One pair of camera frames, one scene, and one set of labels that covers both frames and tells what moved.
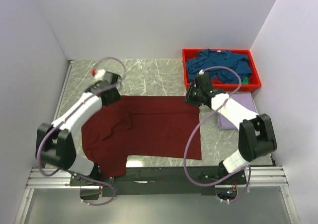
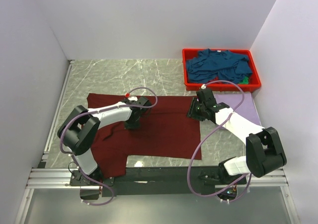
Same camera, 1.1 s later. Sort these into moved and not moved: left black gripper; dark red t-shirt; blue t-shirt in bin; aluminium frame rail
Moved: left black gripper
Not moved: dark red t-shirt; aluminium frame rail; blue t-shirt in bin
